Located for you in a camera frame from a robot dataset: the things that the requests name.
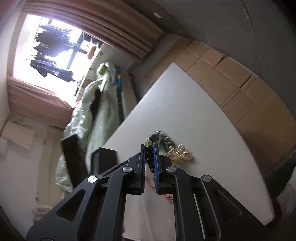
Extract black white bead bracelet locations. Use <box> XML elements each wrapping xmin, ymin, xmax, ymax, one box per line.
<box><xmin>145</xmin><ymin>130</ymin><xmax>176</xmax><ymax>173</ymax></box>

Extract pink curtain left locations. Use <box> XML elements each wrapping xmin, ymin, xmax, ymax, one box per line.
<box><xmin>6</xmin><ymin>75</ymin><xmax>73</xmax><ymax>128</ymax></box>

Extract flattened cardboard on floor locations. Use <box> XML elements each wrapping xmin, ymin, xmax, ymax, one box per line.
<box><xmin>145</xmin><ymin>37</ymin><xmax>295</xmax><ymax>172</ymax></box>

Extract light green duvet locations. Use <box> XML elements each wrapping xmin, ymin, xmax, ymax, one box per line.
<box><xmin>55</xmin><ymin>62</ymin><xmax>121</xmax><ymax>193</ymax></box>

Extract pink curtain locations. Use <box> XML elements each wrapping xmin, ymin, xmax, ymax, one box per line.
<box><xmin>6</xmin><ymin>75</ymin><xmax>73</xmax><ymax>128</ymax></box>
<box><xmin>23</xmin><ymin>0</ymin><xmax>164</xmax><ymax>60</ymax></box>

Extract hanging dark clothes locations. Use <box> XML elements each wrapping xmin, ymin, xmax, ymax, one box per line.
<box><xmin>30</xmin><ymin>25</ymin><xmax>87</xmax><ymax>82</ymax></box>

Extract white wall socket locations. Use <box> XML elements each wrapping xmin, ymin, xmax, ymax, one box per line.
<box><xmin>153</xmin><ymin>13</ymin><xmax>162</xmax><ymax>19</ymax></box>

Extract pink curtain right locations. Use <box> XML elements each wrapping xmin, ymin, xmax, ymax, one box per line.
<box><xmin>23</xmin><ymin>0</ymin><xmax>164</xmax><ymax>60</ymax></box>

